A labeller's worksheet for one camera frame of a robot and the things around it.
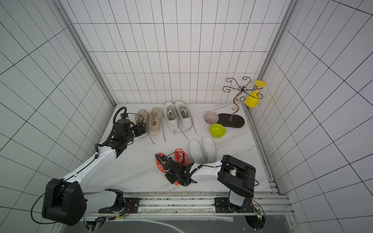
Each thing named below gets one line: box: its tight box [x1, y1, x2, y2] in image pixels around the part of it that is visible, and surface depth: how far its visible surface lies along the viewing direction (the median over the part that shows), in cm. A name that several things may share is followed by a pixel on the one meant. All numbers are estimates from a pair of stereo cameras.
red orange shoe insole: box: [174, 148, 190, 167], surface depth 93 cm
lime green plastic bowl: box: [209, 123, 227, 139], surface depth 102 cm
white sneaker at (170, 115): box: [163, 100, 179, 131], surface depth 105 cm
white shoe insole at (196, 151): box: [188, 138, 204, 165], surface depth 95 cm
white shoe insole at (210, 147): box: [201, 135, 217, 164], surface depth 95 cm
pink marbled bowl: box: [203, 111, 220, 125], surface depth 109 cm
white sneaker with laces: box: [174, 100, 193, 131], surface depth 105 cm
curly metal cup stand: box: [222, 77, 264, 119], surface depth 87 cm
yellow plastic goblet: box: [244, 80, 268, 108], surface depth 92 cm
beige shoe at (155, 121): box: [148, 106, 164, 136], surface depth 104 cm
